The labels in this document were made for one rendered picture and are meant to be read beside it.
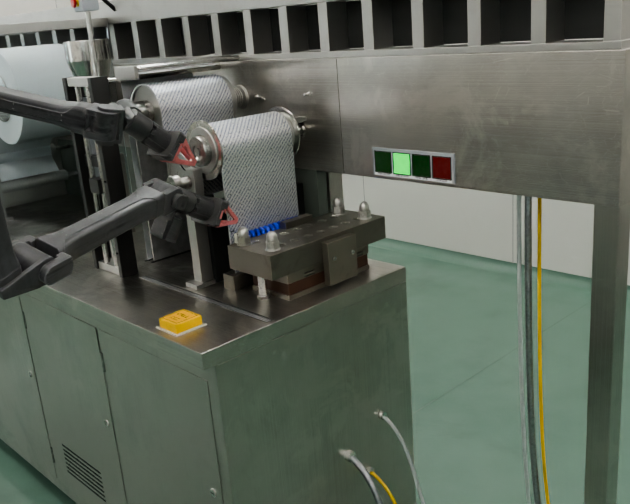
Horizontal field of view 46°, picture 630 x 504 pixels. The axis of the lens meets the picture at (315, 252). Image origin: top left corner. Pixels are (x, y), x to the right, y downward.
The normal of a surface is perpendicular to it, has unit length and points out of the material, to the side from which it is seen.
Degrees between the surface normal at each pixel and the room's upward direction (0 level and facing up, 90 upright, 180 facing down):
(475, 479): 0
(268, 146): 90
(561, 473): 0
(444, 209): 90
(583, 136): 90
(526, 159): 90
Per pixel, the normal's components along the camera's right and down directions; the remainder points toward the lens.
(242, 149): 0.69, 0.16
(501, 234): -0.72, 0.26
